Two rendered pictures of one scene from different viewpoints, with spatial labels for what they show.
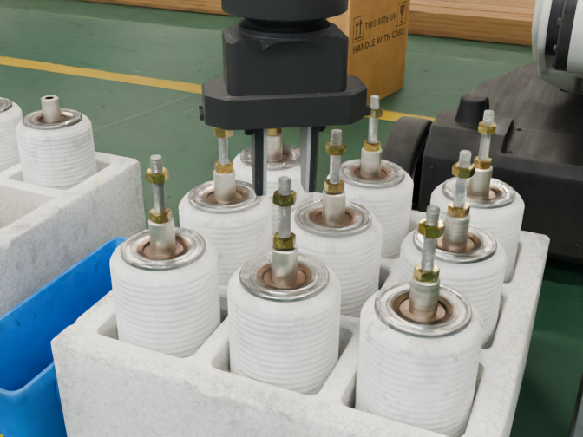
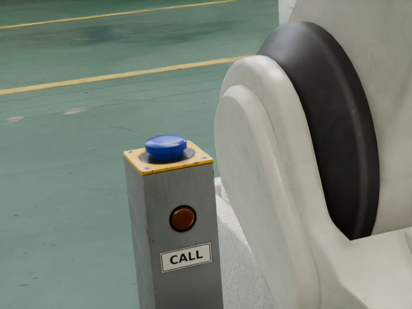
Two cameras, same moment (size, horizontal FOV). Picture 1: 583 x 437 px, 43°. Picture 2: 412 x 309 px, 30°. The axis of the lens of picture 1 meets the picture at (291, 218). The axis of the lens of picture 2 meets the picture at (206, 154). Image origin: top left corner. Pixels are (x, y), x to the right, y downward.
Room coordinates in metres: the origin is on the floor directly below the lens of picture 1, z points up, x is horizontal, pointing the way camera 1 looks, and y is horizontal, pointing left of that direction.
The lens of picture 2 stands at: (1.13, -0.77, 0.54)
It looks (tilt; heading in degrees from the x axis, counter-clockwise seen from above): 18 degrees down; 138
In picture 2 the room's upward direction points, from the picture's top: 4 degrees counter-clockwise
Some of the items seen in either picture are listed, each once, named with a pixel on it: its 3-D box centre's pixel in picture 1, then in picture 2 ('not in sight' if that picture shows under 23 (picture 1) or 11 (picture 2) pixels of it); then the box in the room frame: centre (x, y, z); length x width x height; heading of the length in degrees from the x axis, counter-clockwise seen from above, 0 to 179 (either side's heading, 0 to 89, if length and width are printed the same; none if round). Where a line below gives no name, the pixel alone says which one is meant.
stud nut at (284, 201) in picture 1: (284, 197); not in sight; (0.52, 0.01, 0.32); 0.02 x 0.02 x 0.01; 47
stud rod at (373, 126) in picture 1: (373, 129); not in sight; (0.74, -0.09, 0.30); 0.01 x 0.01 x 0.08
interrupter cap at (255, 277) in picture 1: (284, 277); not in sight; (0.52, 0.01, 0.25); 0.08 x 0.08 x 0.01
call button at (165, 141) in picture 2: not in sight; (166, 149); (0.59, -0.34, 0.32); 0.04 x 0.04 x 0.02
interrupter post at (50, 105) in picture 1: (51, 109); not in sight; (0.91, 0.31, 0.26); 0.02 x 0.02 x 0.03
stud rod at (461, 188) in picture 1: (461, 191); not in sight; (0.59, -0.15, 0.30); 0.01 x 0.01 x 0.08
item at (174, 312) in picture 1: (170, 332); not in sight; (0.57, 0.11, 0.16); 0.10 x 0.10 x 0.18
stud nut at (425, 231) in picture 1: (431, 228); not in sight; (0.48, -0.10, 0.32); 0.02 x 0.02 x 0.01; 55
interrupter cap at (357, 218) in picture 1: (333, 218); not in sight; (0.63, -0.04, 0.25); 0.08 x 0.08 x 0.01
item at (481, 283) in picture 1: (444, 324); not in sight; (0.59, -0.15, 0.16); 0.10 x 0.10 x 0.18
